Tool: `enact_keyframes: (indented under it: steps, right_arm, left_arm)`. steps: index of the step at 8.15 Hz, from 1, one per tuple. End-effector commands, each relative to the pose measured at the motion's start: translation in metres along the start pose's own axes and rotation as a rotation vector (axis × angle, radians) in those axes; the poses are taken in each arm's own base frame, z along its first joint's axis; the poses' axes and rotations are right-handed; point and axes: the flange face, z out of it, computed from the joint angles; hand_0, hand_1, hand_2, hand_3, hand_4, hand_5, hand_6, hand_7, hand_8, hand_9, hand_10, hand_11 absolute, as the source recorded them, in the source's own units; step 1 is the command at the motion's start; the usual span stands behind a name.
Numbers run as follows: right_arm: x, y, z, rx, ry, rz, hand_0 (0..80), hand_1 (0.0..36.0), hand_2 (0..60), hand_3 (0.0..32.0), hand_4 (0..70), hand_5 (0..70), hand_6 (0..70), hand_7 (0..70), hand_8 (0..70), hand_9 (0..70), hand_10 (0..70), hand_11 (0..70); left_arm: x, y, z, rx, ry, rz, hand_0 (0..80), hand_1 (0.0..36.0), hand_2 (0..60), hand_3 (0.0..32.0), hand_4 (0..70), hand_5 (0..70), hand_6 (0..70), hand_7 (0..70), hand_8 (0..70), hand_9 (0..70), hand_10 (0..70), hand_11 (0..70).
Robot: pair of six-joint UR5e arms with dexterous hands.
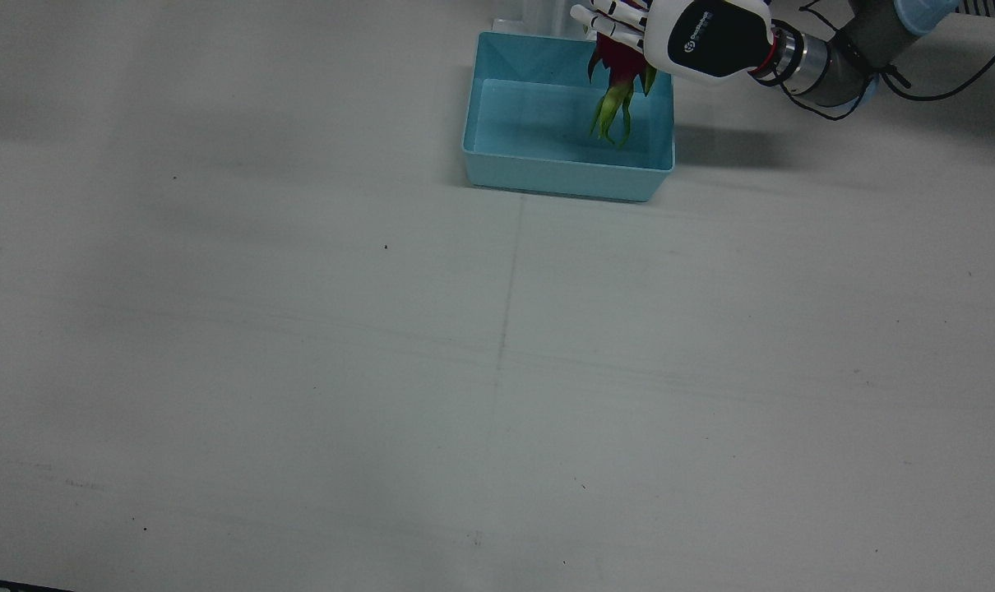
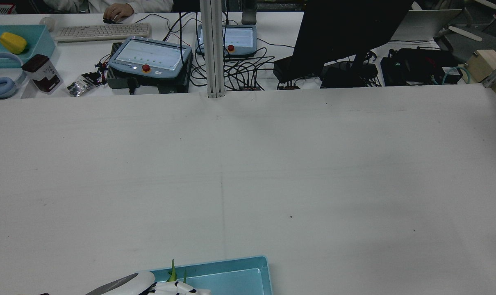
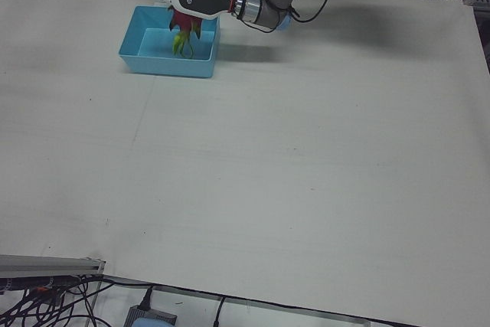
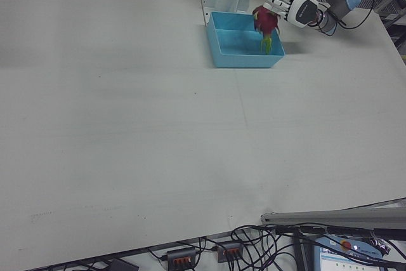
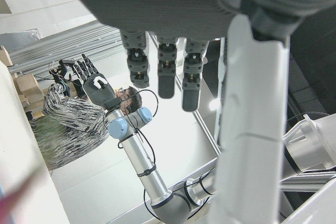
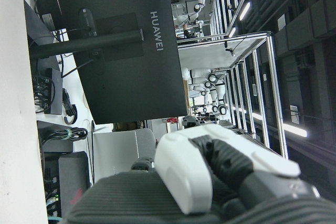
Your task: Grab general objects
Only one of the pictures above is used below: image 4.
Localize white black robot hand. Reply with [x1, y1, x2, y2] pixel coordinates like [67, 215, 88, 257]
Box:
[262, 0, 320, 29]

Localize grey USB hub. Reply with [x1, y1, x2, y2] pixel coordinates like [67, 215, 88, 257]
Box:
[166, 246, 200, 267]
[216, 241, 245, 263]

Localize blue plastic bin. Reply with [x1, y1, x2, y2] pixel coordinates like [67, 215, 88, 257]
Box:
[206, 11, 286, 69]

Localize blue teach pendant with screen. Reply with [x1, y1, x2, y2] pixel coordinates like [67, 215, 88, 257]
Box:
[311, 234, 387, 271]

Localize tangled black cables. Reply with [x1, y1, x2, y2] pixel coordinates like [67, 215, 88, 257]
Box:
[147, 223, 318, 271]

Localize red dragon fruit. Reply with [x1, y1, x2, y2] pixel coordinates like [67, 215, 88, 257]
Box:
[252, 4, 282, 56]

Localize aluminium profile rail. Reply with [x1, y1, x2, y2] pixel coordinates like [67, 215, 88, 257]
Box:
[260, 199, 406, 231]

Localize black power adapter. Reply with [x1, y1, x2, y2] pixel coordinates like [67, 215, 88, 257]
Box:
[105, 258, 140, 271]

